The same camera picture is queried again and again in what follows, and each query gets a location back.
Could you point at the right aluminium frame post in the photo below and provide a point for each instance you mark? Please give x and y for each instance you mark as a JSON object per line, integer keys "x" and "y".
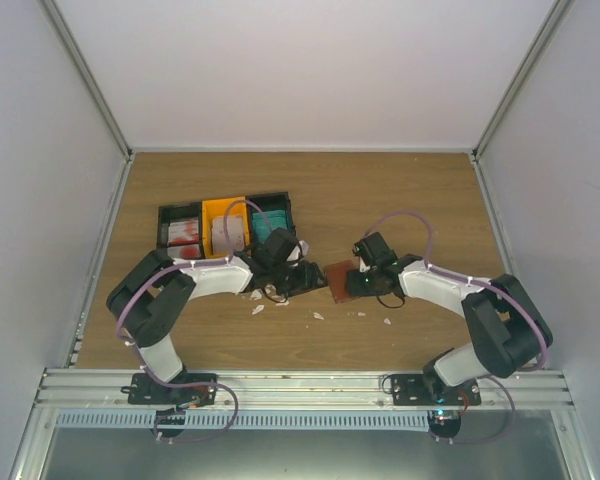
{"x": 541, "y": 40}

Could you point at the grey slotted cable duct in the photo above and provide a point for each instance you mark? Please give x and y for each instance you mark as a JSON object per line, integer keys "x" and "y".
{"x": 254, "y": 419}

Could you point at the brown leather card holder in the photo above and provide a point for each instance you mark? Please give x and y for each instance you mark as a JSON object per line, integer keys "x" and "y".
{"x": 336, "y": 276}

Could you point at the black right card bin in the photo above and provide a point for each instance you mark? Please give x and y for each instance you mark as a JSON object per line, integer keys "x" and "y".
{"x": 272, "y": 201}

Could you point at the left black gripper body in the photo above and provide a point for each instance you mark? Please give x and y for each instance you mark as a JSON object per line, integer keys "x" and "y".
{"x": 292, "y": 283}

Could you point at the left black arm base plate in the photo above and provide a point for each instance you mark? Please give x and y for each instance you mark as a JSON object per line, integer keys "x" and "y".
{"x": 143, "y": 390}

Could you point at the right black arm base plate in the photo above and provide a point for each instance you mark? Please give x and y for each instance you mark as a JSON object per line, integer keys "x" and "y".
{"x": 415, "y": 389}

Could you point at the black card bin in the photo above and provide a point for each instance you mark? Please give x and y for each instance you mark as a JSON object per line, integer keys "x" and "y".
{"x": 171, "y": 213}
{"x": 272, "y": 201}

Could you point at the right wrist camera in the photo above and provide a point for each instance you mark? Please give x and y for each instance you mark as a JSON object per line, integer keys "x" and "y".
{"x": 362, "y": 265}

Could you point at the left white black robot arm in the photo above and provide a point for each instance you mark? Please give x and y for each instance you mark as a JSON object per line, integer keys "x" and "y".
{"x": 149, "y": 300}

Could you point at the white debris pile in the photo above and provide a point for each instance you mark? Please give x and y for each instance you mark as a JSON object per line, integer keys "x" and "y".
{"x": 261, "y": 297}

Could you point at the aluminium mounting rail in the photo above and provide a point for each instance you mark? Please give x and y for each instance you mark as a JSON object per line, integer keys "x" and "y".
{"x": 297, "y": 390}

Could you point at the yellow middle card bin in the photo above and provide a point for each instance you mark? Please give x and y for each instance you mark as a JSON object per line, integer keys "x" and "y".
{"x": 222, "y": 207}

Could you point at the aluminium frame post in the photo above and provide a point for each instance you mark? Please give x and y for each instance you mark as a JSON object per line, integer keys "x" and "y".
{"x": 71, "y": 47}
{"x": 541, "y": 40}

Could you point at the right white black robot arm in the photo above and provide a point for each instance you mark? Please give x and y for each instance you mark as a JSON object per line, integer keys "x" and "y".
{"x": 507, "y": 333}

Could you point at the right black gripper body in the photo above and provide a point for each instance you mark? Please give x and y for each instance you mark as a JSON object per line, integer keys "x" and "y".
{"x": 369, "y": 287}

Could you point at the black left card bin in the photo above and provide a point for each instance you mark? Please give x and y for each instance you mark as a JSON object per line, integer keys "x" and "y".
{"x": 171, "y": 213}

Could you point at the white pink card stack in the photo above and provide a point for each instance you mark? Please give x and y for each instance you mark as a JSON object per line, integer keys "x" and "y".
{"x": 227, "y": 235}

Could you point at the red white card stack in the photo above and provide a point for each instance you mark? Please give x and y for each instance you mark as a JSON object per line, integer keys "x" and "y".
{"x": 184, "y": 239}

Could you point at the left aluminium frame post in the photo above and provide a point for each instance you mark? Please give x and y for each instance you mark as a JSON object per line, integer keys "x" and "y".
{"x": 71, "y": 47}

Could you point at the teal card stack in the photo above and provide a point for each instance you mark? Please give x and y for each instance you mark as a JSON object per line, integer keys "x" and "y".
{"x": 267, "y": 225}

